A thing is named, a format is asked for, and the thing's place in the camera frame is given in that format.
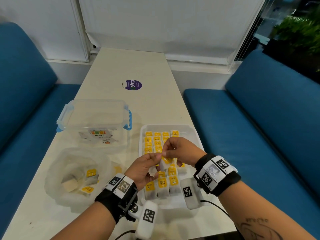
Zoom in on black cable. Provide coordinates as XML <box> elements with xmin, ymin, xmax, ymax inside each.
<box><xmin>114</xmin><ymin>230</ymin><xmax>137</xmax><ymax>240</ymax></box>
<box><xmin>200</xmin><ymin>200</ymin><xmax>244</xmax><ymax>240</ymax></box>

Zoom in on black wrist strap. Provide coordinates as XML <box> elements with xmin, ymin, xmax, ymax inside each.
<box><xmin>194</xmin><ymin>153</ymin><xmax>242</xmax><ymax>197</ymax></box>
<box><xmin>94</xmin><ymin>173</ymin><xmax>139</xmax><ymax>224</ymax></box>

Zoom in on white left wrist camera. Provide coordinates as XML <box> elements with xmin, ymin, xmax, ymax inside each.
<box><xmin>135</xmin><ymin>200</ymin><xmax>159</xmax><ymax>240</ymax></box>

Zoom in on blue sofa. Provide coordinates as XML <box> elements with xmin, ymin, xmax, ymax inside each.
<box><xmin>183</xmin><ymin>48</ymin><xmax>320</xmax><ymax>240</ymax></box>
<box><xmin>0</xmin><ymin>22</ymin><xmax>82</xmax><ymax>240</ymax></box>

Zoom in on person's right forearm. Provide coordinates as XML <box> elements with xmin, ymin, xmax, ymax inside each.
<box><xmin>215</xmin><ymin>180</ymin><xmax>317</xmax><ymax>240</ymax></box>

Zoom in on white plastic tray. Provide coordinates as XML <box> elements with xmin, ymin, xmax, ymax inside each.
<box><xmin>138</xmin><ymin>124</ymin><xmax>208</xmax><ymax>209</ymax></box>

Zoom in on narrow white window blind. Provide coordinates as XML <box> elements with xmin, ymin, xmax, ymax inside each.
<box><xmin>0</xmin><ymin>0</ymin><xmax>89</xmax><ymax>63</ymax></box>

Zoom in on clear container with blue latches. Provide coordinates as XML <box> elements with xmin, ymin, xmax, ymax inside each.
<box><xmin>56</xmin><ymin>98</ymin><xmax>132</xmax><ymax>148</ymax></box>

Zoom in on black left wrist strap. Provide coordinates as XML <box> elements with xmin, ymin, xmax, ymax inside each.
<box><xmin>94</xmin><ymin>173</ymin><xmax>139</xmax><ymax>224</ymax></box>

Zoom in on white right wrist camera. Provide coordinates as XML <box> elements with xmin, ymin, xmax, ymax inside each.
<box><xmin>180</xmin><ymin>177</ymin><xmax>204</xmax><ymax>210</ymax></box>

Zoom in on black right wrist strap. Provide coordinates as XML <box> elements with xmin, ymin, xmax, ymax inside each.
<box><xmin>194</xmin><ymin>153</ymin><xmax>242</xmax><ymax>197</ymax></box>

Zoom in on person's left hand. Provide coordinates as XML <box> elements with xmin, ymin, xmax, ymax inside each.
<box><xmin>124</xmin><ymin>152</ymin><xmax>163</xmax><ymax>190</ymax></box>

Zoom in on printed paper leaflet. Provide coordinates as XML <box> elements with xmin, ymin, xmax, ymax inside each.
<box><xmin>79</xmin><ymin>128</ymin><xmax>118</xmax><ymax>145</ymax></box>

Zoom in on person's right hand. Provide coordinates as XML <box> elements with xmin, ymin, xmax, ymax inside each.
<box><xmin>162</xmin><ymin>137</ymin><xmax>208</xmax><ymax>168</ymax></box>

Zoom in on clear plastic bag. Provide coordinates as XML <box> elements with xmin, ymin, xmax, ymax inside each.
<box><xmin>44</xmin><ymin>147</ymin><xmax>123</xmax><ymax>213</ymax></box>

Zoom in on wide white window blind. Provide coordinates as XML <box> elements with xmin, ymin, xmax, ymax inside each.
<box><xmin>77</xmin><ymin>0</ymin><xmax>267</xmax><ymax>67</ymax></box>

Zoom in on rows of yellow tea bags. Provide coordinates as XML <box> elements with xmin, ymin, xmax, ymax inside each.
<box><xmin>143</xmin><ymin>130</ymin><xmax>187</xmax><ymax>200</ymax></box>

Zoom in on round purple sticker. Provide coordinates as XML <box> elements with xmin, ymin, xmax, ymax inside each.
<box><xmin>122</xmin><ymin>79</ymin><xmax>143</xmax><ymax>91</ymax></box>

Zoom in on green plant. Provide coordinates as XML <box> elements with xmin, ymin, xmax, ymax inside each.
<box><xmin>271</xmin><ymin>7</ymin><xmax>320</xmax><ymax>58</ymax></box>

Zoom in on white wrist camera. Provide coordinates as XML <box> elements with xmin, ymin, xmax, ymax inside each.
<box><xmin>180</xmin><ymin>177</ymin><xmax>204</xmax><ymax>210</ymax></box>
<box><xmin>135</xmin><ymin>200</ymin><xmax>159</xmax><ymax>240</ymax></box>

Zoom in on person's left forearm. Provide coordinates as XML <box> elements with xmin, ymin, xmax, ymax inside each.
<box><xmin>50</xmin><ymin>202</ymin><xmax>117</xmax><ymax>240</ymax></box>

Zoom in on yellow label tea bag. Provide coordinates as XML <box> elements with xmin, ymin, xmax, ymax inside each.
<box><xmin>160</xmin><ymin>154</ymin><xmax>174</xmax><ymax>172</ymax></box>
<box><xmin>85</xmin><ymin>168</ymin><xmax>99</xmax><ymax>184</ymax></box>
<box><xmin>79</xmin><ymin>185</ymin><xmax>95</xmax><ymax>196</ymax></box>

